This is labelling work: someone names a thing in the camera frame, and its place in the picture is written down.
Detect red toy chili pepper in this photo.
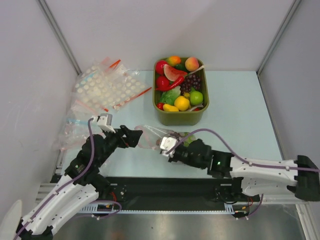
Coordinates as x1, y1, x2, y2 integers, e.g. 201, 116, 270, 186
156, 76, 185, 92

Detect olive green plastic bin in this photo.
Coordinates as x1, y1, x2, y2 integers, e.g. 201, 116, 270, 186
152, 57, 209, 126

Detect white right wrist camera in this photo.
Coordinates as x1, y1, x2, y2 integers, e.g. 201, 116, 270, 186
159, 136, 179, 158

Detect green toy watermelon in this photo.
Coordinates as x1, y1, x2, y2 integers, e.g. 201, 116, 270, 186
183, 135, 197, 147

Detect yellow toy banana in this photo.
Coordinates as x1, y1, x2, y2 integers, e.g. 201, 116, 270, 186
163, 104, 179, 112

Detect right aluminium corner post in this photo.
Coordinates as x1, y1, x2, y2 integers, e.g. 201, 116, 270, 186
256, 0, 304, 78

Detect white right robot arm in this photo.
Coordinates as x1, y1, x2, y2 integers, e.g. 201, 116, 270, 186
160, 137, 320, 202

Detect red toy apple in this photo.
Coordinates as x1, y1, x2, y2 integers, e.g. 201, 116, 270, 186
156, 75, 170, 89

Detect left aluminium corner post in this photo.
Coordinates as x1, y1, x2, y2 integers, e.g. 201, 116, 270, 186
36, 0, 82, 75

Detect green toy apple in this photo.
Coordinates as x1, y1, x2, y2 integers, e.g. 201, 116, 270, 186
189, 91, 204, 106

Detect dark purple toy grapes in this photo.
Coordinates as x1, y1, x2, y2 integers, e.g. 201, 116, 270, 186
171, 131, 187, 141

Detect peach toy fruit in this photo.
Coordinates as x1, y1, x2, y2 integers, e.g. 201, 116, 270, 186
184, 57, 199, 72

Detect orange green toy mango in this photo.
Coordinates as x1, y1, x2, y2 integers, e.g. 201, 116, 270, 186
165, 55, 181, 67

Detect small purple toy grapes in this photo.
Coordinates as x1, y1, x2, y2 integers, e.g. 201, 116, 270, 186
180, 74, 201, 95

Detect yellow toy apple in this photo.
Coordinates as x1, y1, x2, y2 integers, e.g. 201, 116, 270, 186
174, 96, 190, 112

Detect dotted clear zip bag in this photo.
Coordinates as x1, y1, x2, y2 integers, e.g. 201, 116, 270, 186
72, 57, 152, 113

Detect red toy tomato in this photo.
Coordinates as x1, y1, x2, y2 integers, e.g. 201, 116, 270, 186
156, 102, 164, 111

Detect aluminium corner post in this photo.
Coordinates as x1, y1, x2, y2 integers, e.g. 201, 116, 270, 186
36, 0, 82, 75
256, 0, 304, 78

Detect toy watermelon slice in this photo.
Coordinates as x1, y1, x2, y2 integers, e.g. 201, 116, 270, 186
163, 64, 187, 82

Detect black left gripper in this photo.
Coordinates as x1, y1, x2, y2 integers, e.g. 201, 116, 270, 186
96, 124, 142, 166

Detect white slotted cable duct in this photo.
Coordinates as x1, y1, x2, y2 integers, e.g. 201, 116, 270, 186
79, 202, 248, 215

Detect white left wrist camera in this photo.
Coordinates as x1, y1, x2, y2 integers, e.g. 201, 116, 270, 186
92, 113, 116, 133

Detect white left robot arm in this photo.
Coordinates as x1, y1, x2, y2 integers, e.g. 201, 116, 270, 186
14, 125, 143, 240

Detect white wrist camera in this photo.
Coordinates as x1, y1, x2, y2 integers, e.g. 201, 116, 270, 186
159, 136, 179, 158
92, 113, 116, 133

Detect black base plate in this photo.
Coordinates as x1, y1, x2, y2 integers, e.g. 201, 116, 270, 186
91, 177, 260, 211

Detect pile of clear zip bags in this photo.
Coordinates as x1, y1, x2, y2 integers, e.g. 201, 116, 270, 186
53, 95, 110, 152

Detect clear zip top bag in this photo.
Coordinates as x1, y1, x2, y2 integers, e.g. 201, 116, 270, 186
134, 125, 189, 150

